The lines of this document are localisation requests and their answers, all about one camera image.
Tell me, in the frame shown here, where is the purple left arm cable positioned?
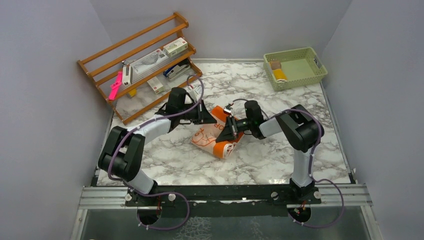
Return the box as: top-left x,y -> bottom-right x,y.
107,74 -> 206,232

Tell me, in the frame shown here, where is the blue white stapler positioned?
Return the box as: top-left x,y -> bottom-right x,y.
162,63 -> 191,80

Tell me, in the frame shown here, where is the brown yellow bear towel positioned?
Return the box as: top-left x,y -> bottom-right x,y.
269,60 -> 288,82

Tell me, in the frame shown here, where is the green plastic basket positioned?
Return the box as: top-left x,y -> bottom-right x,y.
263,47 -> 328,92

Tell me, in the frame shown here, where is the orange white towel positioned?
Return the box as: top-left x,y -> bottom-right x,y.
190,105 -> 244,159

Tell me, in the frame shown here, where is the small yellow block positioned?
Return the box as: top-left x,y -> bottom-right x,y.
127,89 -> 137,98

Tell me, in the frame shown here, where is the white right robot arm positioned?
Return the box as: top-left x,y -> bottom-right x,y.
215,100 -> 325,204

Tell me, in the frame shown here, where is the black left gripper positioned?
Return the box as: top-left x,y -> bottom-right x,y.
178,99 -> 217,125

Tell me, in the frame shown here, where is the aluminium rail frame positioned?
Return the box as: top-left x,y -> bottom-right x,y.
71,184 -> 382,240

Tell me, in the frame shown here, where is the large flat white box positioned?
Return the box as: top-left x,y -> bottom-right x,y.
130,48 -> 169,75

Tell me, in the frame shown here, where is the wooden shelf rack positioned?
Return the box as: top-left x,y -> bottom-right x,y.
77,12 -> 202,125

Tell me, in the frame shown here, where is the pink marker pen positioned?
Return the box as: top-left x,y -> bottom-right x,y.
108,71 -> 123,101

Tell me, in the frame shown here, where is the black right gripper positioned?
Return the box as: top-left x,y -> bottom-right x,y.
216,115 -> 253,144

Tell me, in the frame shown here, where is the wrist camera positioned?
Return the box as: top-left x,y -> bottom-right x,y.
188,85 -> 203,102
223,103 -> 234,116

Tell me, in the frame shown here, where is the small white box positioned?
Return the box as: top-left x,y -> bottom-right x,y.
162,37 -> 188,57

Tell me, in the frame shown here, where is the white box on lower shelf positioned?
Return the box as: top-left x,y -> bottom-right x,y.
147,76 -> 164,95

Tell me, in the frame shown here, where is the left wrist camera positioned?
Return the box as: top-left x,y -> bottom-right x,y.
188,85 -> 203,102

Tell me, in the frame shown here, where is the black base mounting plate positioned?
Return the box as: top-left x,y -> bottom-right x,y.
125,184 -> 322,218

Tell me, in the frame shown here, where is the white upright box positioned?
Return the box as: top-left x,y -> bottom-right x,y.
122,64 -> 133,87

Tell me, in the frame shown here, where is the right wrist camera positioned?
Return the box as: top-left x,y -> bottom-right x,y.
223,103 -> 234,116

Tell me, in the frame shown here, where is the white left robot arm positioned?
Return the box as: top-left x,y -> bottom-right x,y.
97,87 -> 217,206

